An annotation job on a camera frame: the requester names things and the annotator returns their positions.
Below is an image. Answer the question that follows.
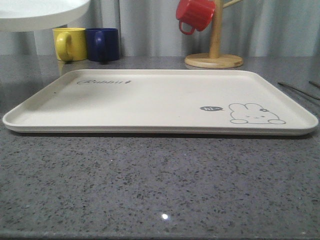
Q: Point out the silver metal spoon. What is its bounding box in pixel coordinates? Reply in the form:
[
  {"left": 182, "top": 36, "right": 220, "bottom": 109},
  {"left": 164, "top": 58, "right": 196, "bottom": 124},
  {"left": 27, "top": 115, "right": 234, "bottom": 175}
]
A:
[{"left": 308, "top": 81, "right": 320, "bottom": 89}]

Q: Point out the red mug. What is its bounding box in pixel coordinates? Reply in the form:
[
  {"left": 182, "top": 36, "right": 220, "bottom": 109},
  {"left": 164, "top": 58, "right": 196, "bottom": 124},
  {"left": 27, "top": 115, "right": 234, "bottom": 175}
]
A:
[{"left": 175, "top": 0, "right": 216, "bottom": 35}]

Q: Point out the dark blue mug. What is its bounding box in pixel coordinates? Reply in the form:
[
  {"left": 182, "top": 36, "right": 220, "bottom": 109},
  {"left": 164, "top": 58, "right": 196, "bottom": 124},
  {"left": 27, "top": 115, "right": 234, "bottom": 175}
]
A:
[{"left": 85, "top": 28, "right": 120, "bottom": 62}]

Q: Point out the silver metal chopstick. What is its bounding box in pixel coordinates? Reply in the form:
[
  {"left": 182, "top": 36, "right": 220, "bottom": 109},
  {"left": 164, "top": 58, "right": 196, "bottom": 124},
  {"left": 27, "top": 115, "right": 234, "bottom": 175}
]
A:
[{"left": 278, "top": 82, "right": 320, "bottom": 101}]

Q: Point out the wooden mug tree stand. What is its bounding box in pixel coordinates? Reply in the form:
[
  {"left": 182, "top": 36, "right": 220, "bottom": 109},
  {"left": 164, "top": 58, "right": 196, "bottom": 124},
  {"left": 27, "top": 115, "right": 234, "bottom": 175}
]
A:
[{"left": 184, "top": 0, "right": 244, "bottom": 69}]

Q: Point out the white round plate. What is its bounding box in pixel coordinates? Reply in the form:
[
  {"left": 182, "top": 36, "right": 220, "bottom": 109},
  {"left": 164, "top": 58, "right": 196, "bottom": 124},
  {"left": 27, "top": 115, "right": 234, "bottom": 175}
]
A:
[{"left": 0, "top": 0, "right": 90, "bottom": 32}]

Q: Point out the beige rabbit serving tray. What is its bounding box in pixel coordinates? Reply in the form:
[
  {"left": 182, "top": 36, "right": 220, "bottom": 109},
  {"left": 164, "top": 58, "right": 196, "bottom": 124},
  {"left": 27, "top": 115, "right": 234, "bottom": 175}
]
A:
[{"left": 2, "top": 69, "right": 319, "bottom": 136}]

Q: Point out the yellow mug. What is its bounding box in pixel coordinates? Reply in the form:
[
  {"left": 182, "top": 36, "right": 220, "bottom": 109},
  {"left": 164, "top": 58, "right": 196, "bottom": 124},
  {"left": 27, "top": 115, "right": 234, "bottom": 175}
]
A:
[{"left": 52, "top": 27, "right": 87, "bottom": 62}]

